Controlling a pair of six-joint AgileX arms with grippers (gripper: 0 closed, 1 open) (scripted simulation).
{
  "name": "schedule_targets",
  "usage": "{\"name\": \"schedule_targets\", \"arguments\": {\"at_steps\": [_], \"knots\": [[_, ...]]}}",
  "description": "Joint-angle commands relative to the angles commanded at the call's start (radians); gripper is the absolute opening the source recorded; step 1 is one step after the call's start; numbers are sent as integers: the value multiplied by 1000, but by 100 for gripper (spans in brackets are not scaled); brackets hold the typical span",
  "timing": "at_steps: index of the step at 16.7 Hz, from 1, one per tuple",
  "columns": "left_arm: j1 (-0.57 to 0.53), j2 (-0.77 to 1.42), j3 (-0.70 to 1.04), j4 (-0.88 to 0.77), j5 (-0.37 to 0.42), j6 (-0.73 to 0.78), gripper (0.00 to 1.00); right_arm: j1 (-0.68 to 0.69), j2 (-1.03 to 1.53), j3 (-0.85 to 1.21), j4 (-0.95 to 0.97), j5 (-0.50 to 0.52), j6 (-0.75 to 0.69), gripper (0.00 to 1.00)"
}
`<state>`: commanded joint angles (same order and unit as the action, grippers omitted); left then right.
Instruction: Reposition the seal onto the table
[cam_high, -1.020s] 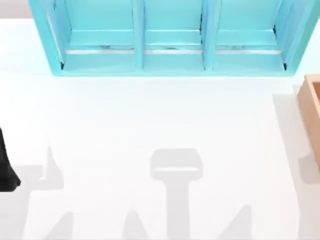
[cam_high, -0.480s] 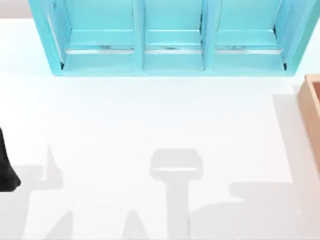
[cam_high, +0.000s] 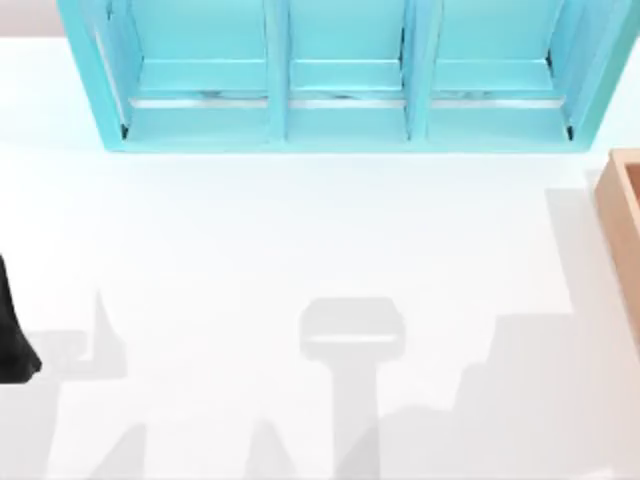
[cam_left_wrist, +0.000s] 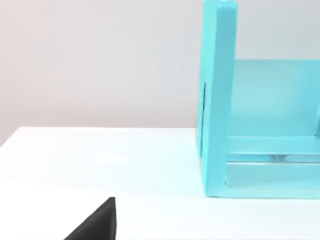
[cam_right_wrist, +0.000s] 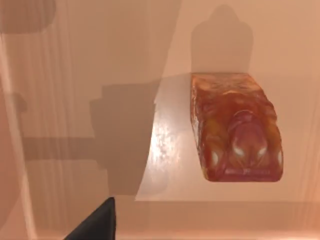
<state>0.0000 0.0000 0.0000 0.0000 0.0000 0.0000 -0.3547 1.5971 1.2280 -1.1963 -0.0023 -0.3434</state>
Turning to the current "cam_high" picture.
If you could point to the light blue rack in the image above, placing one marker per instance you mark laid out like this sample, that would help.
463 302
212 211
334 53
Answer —
345 122

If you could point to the salmon-coloured shallow box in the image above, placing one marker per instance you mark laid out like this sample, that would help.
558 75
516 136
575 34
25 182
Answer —
617 220

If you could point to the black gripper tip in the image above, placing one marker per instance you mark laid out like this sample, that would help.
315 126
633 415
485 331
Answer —
12 345

